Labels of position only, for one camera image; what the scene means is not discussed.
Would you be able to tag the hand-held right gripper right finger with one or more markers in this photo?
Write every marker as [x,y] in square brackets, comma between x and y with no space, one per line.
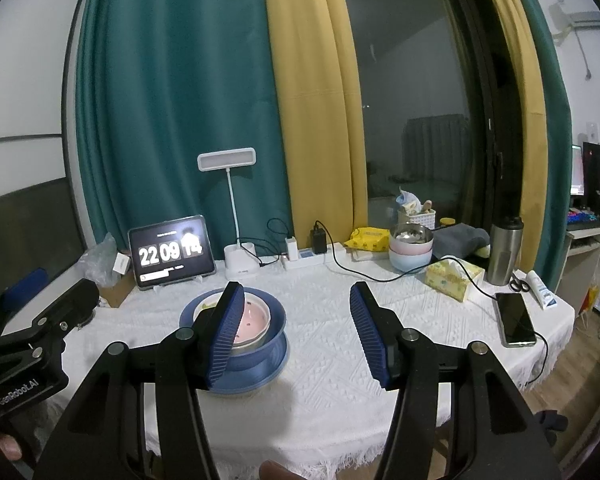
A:
[370,335]

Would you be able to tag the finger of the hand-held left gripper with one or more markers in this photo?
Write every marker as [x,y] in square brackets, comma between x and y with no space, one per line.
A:
[77,300]

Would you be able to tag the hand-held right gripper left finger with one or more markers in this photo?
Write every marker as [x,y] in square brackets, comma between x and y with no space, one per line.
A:
[225,340]

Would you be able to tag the pale green bowl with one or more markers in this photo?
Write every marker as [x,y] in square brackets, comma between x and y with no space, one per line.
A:
[252,351]

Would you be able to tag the small pink patterned dish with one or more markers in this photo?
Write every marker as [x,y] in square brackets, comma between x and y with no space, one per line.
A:
[255,322]

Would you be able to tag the large periwinkle blue bowl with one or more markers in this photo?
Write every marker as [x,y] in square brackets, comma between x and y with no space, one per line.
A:
[272,340]

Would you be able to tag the blue ridged plate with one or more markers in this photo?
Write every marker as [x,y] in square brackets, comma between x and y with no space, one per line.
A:
[260,382]

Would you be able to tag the person's left hand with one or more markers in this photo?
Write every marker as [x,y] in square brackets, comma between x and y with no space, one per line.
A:
[7,447]

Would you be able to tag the clear plastic bag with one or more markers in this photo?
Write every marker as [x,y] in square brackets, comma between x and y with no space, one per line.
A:
[97,265]

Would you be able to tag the cardboard box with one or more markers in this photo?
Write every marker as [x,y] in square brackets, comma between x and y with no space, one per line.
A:
[117,292]

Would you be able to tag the white tablecloth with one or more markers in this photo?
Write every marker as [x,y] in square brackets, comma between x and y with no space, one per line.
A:
[320,360]

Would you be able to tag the small white box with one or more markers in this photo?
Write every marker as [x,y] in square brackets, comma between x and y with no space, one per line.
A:
[122,265]

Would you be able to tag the white wipes pack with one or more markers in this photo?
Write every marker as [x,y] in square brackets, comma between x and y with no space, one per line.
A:
[367,256]

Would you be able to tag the yellow wet wipes pack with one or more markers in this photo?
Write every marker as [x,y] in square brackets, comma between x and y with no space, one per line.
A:
[367,240]

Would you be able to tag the pink steel-lined bowl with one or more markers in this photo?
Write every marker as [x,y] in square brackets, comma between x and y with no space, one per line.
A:
[410,248]

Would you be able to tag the white power strip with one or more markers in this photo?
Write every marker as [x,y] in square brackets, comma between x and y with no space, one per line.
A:
[307,261]

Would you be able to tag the yellow tissue box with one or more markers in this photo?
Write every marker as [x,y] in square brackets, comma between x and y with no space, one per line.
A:
[450,280]

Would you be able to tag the tablet showing clock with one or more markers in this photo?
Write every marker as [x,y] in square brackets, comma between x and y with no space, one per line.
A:
[170,252]

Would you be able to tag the black charger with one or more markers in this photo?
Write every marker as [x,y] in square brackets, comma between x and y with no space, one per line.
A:
[318,242]

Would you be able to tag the white perforated basket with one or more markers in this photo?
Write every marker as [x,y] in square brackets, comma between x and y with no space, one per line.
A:
[422,221]

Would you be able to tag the grey cloth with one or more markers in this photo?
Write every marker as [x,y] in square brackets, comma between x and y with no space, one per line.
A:
[460,240]

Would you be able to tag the yellow lidded jar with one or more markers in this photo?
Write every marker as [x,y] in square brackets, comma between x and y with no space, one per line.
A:
[447,221]

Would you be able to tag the light blue snack packet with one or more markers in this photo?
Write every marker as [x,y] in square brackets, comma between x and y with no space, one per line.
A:
[407,202]

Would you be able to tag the black smartphone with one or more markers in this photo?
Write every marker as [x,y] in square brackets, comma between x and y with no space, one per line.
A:
[515,317]

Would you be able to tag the steel tumbler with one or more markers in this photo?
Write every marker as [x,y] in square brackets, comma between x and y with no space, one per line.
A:
[502,255]

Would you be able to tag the black scissors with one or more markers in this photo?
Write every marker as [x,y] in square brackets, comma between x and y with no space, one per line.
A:
[519,285]

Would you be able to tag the white tube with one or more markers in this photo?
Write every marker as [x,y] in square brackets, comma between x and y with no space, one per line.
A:
[540,287]

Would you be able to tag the white desk lamp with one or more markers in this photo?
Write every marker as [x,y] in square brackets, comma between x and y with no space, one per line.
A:
[227,160]

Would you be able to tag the white computer desk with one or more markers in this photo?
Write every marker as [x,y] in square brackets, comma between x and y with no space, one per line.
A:
[585,255]

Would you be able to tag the yellow curtain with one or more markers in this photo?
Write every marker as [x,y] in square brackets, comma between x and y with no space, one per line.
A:
[310,110]
[525,110]

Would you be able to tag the backlit keyboard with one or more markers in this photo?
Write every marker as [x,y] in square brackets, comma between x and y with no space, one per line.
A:
[585,219]

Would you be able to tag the dark glass window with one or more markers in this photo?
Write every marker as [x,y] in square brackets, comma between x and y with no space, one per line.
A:
[420,60]

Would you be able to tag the white air conditioner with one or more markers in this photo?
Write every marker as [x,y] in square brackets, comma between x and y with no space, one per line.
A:
[580,17]

